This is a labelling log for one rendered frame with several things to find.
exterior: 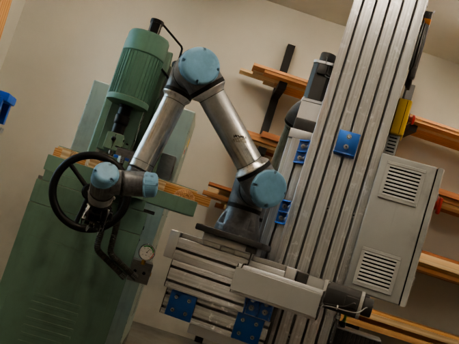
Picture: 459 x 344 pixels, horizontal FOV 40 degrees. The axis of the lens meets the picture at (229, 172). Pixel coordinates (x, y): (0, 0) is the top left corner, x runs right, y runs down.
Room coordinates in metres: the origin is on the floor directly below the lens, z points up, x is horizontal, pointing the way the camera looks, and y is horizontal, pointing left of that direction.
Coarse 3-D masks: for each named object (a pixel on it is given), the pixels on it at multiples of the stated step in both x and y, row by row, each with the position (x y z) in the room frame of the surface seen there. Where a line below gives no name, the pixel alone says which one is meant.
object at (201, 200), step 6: (54, 150) 2.58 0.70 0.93; (60, 150) 2.58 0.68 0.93; (78, 162) 2.59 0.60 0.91; (84, 162) 2.59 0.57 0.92; (168, 186) 2.63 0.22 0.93; (174, 186) 2.64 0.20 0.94; (174, 192) 2.64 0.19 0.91; (192, 192) 2.65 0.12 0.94; (198, 198) 2.65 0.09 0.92; (204, 198) 2.65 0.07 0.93; (210, 198) 2.66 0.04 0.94; (204, 204) 2.65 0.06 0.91
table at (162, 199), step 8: (48, 160) 2.42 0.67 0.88; (56, 160) 2.43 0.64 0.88; (48, 168) 2.43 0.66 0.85; (56, 168) 2.43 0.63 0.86; (80, 168) 2.44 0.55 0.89; (88, 168) 2.44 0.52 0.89; (72, 176) 2.44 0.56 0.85; (88, 176) 2.44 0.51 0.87; (160, 192) 2.48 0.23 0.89; (168, 192) 2.48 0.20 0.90; (144, 200) 2.47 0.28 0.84; (152, 200) 2.47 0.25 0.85; (160, 200) 2.48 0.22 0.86; (168, 200) 2.48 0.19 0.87; (176, 200) 2.48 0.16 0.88; (184, 200) 2.49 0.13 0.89; (168, 208) 2.48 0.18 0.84; (176, 208) 2.49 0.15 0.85; (184, 208) 2.49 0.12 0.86; (192, 208) 2.49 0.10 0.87; (192, 216) 2.50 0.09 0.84
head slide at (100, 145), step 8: (112, 104) 2.69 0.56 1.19; (112, 112) 2.69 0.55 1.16; (136, 112) 2.70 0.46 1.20; (112, 120) 2.69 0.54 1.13; (136, 120) 2.70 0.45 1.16; (104, 128) 2.69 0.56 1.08; (128, 128) 2.70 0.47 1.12; (136, 128) 2.70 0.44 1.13; (104, 136) 2.69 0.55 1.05; (128, 136) 2.70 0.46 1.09; (128, 144) 2.70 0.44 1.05
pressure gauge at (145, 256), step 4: (144, 244) 2.41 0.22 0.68; (148, 244) 2.41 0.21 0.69; (140, 248) 2.41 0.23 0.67; (144, 248) 2.42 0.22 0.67; (148, 248) 2.42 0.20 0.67; (152, 248) 2.42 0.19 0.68; (140, 252) 2.41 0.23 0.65; (144, 252) 2.42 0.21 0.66; (148, 252) 2.42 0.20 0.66; (152, 252) 2.42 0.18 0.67; (140, 256) 2.41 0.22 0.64; (144, 256) 2.42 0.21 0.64; (148, 256) 2.42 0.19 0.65; (152, 256) 2.42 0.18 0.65; (144, 260) 2.42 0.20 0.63; (148, 260) 2.42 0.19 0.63; (144, 264) 2.44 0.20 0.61
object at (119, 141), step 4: (108, 132) 2.56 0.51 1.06; (112, 132) 2.56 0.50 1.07; (108, 136) 2.56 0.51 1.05; (112, 136) 2.56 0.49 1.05; (116, 136) 2.56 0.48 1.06; (120, 136) 2.56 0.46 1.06; (108, 140) 2.56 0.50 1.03; (116, 140) 2.56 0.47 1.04; (120, 140) 2.57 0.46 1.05; (124, 140) 2.67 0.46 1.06; (104, 144) 2.56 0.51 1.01; (108, 144) 2.56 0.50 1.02; (112, 144) 2.56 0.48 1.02; (116, 144) 2.56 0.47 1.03; (120, 144) 2.57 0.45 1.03; (104, 148) 2.63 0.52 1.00; (108, 148) 2.56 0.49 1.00; (112, 148) 2.56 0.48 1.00; (116, 148) 2.56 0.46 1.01; (108, 152) 2.61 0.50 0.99; (112, 152) 2.61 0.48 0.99
